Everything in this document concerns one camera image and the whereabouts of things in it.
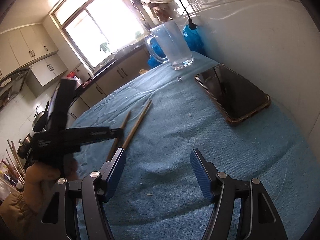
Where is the wooden chopstick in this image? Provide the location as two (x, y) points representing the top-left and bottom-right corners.
(122, 100), (152, 149)
(106, 111), (131, 161)

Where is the person's left hand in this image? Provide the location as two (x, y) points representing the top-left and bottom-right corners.
(24, 154), (79, 213)

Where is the black wok with lid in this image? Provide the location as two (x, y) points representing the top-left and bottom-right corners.
(33, 101), (50, 133)

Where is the blue table cloth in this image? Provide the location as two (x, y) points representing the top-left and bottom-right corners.
(73, 54), (319, 239)

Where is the range hood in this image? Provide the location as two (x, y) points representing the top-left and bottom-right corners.
(0, 69), (29, 109)

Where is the black smartphone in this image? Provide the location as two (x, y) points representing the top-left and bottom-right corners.
(195, 63), (271, 126)

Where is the clear glass pitcher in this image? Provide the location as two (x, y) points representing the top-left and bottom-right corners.
(144, 20), (194, 70)

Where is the window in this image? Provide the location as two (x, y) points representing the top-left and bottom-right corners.
(50, 0), (148, 72)

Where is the blue plastic bag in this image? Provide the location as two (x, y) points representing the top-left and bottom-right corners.
(148, 25), (207, 69)

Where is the upper wall cabinet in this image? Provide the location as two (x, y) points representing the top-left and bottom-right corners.
(1, 24), (67, 86)

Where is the black power cable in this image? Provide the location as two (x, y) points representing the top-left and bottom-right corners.
(166, 0), (198, 30)

